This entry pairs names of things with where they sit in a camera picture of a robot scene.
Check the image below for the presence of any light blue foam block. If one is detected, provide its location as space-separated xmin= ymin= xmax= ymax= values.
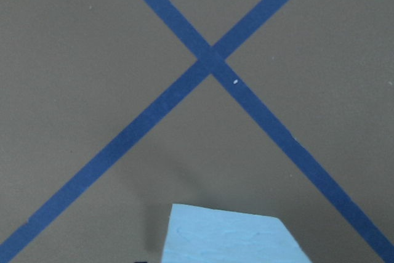
xmin=161 ymin=204 xmax=310 ymax=262

